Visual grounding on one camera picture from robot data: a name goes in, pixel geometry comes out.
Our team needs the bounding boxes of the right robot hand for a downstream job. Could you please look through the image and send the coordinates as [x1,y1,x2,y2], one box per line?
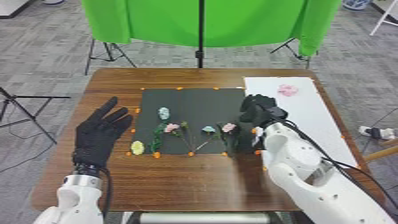
[238,93,289,128]

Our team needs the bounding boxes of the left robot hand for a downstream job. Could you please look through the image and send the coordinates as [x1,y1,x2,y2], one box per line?
[71,96,137,169]

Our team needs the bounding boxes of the yellow flower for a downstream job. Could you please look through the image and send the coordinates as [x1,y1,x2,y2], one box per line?
[129,140,147,157]

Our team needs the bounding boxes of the pink flower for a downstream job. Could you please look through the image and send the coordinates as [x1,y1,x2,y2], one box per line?
[163,122,195,153]
[218,122,240,155]
[277,83,300,98]

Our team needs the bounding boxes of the white sheet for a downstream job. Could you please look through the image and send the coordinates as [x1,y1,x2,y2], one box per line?
[241,76,360,169]

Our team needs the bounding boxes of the blue flower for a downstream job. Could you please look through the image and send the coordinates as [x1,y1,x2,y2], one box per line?
[193,125,220,152]

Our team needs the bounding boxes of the dark mat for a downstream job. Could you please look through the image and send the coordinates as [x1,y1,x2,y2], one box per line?
[128,87,247,156]

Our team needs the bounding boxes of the white flower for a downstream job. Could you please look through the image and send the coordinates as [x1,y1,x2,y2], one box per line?
[149,106,174,154]

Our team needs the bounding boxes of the green sprig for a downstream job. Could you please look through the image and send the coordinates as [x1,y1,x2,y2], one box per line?
[179,120,195,148]

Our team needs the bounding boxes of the black tripod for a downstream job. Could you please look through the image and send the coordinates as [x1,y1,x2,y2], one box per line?
[0,87,73,145]

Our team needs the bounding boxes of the black backdrop stand legs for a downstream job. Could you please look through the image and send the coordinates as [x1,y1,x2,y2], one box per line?
[81,37,140,76]
[268,36,314,70]

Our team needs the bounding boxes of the black backdrop stand pole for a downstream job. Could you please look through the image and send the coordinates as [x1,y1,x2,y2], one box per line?
[193,0,208,69]

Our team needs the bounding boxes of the pale grey bar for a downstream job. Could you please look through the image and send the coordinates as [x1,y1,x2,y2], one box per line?
[124,211,288,224]

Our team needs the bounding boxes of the black cable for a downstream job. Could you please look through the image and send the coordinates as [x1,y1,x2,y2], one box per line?
[277,116,398,214]

